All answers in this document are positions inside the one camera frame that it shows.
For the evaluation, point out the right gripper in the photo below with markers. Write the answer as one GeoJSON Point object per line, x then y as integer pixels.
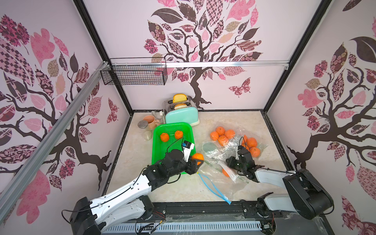
{"type": "Point", "coordinates": [236, 163]}

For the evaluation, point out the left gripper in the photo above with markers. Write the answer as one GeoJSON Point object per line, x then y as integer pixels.
{"type": "Point", "coordinates": [191, 166]}

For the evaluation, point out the orange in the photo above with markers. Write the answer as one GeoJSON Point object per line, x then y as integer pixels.
{"type": "Point", "coordinates": [164, 137]}
{"type": "Point", "coordinates": [199, 158]}
{"type": "Point", "coordinates": [178, 135]}

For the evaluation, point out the clear blue-zip bag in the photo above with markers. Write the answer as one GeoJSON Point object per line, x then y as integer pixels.
{"type": "Point", "coordinates": [221, 180]}

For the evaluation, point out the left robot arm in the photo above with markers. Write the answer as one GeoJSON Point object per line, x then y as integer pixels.
{"type": "Point", "coordinates": [139, 188]}

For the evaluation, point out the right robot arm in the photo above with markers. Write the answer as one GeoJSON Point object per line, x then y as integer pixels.
{"type": "Point", "coordinates": [305, 195]}

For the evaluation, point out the clear green-strip bag of oranges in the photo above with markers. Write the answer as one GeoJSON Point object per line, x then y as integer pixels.
{"type": "Point", "coordinates": [224, 141]}

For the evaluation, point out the green plastic basket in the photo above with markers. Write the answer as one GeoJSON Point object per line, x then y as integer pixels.
{"type": "Point", "coordinates": [160, 149]}

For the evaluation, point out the clear glass jar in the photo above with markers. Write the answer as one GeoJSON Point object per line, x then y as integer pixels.
{"type": "Point", "coordinates": [147, 135]}

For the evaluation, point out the pink ceramic mug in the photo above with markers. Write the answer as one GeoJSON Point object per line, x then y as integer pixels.
{"type": "Point", "coordinates": [152, 121]}

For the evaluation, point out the mint green toaster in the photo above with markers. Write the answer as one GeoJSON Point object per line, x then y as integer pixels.
{"type": "Point", "coordinates": [188, 115]}

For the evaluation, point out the yellow toast slice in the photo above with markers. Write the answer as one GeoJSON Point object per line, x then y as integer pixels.
{"type": "Point", "coordinates": [179, 98]}

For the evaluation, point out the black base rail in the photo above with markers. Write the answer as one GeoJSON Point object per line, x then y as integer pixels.
{"type": "Point", "coordinates": [188, 211]}

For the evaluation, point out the white slotted cable duct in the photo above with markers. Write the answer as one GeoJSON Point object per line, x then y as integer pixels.
{"type": "Point", "coordinates": [183, 227]}

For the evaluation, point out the black wire wall basket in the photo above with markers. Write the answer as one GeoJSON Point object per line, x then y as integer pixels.
{"type": "Point", "coordinates": [135, 71]}

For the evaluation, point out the aluminium rail bar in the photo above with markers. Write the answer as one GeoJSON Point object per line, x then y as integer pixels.
{"type": "Point", "coordinates": [18, 184]}

